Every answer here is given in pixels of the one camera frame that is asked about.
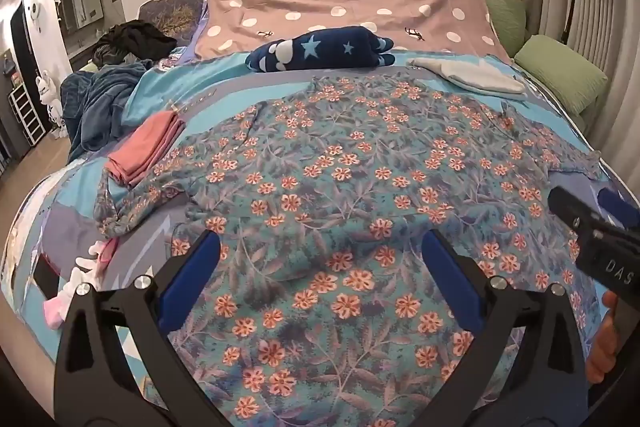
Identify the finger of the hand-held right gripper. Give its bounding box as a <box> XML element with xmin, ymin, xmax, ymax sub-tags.
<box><xmin>547</xmin><ymin>185</ymin><xmax>610</xmax><ymax>239</ymax></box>
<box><xmin>597</xmin><ymin>187</ymin><xmax>640</xmax><ymax>234</ymax></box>

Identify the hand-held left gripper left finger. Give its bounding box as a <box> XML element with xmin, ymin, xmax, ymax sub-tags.
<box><xmin>52</xmin><ymin>229</ymin><xmax>236</xmax><ymax>427</ymax></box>

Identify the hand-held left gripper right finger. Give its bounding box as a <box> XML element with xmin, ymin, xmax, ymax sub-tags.
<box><xmin>421</xmin><ymin>229</ymin><xmax>589</xmax><ymax>427</ymax></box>

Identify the teal floral garment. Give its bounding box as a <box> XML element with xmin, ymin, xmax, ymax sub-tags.
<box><xmin>94</xmin><ymin>74</ymin><xmax>603</xmax><ymax>427</ymax></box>

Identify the black clothes pile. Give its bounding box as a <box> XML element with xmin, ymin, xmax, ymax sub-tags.
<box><xmin>91</xmin><ymin>19</ymin><xmax>179</xmax><ymax>68</ymax></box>

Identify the person's right hand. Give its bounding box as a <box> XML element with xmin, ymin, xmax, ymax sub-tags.
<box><xmin>585</xmin><ymin>291</ymin><xmax>624</xmax><ymax>385</ymax></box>

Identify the pink small garment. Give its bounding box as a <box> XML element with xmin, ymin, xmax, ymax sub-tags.
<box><xmin>96</xmin><ymin>236</ymin><xmax>122</xmax><ymax>279</ymax></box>

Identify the pink and white sock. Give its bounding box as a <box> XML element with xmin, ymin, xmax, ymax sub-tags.
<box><xmin>42</xmin><ymin>267</ymin><xmax>97</xmax><ymax>329</ymax></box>

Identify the large green pillow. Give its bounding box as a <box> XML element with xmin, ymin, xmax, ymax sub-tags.
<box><xmin>512</xmin><ymin>34</ymin><xmax>610</xmax><ymax>116</ymax></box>

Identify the folded pink cloth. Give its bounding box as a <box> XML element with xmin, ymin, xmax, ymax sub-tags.
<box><xmin>104</xmin><ymin>111</ymin><xmax>187</xmax><ymax>188</ymax></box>

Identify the folded grey white cloth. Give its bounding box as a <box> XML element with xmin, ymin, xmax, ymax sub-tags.
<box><xmin>406</xmin><ymin>56</ymin><xmax>528</xmax><ymax>102</ymax></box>

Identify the blue patterned bedsheet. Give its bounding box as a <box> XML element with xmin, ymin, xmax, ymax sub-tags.
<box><xmin>0</xmin><ymin>42</ymin><xmax>633</xmax><ymax>413</ymax></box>

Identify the dark blue blanket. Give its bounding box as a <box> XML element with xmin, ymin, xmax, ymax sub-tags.
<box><xmin>60</xmin><ymin>59</ymin><xmax>157</xmax><ymax>164</ymax></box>

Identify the small green pillow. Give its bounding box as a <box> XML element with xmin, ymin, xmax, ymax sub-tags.
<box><xmin>479</xmin><ymin>0</ymin><xmax>528</xmax><ymax>60</ymax></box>

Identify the white rabbit figure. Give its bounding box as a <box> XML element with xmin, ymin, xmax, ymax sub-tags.
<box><xmin>34</xmin><ymin>68</ymin><xmax>67</xmax><ymax>138</ymax></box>

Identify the white shelf rack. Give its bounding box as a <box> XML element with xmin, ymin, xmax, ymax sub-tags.
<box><xmin>9</xmin><ymin>83</ymin><xmax>49</xmax><ymax>146</ymax></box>

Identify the navy star print cloth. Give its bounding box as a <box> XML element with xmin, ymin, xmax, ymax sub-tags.
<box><xmin>245</xmin><ymin>24</ymin><xmax>396</xmax><ymax>74</ymax></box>

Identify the dark landscape print sheet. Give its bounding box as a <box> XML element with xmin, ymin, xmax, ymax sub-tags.
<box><xmin>137</xmin><ymin>0</ymin><xmax>212</xmax><ymax>60</ymax></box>

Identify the pink polka dot sheet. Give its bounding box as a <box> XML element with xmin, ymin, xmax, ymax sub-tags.
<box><xmin>192</xmin><ymin>0</ymin><xmax>516</xmax><ymax>64</ymax></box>

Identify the wall mirror cabinet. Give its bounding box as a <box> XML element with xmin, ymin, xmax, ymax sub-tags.
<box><xmin>52</xmin><ymin>0</ymin><xmax>107</xmax><ymax>34</ymax></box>

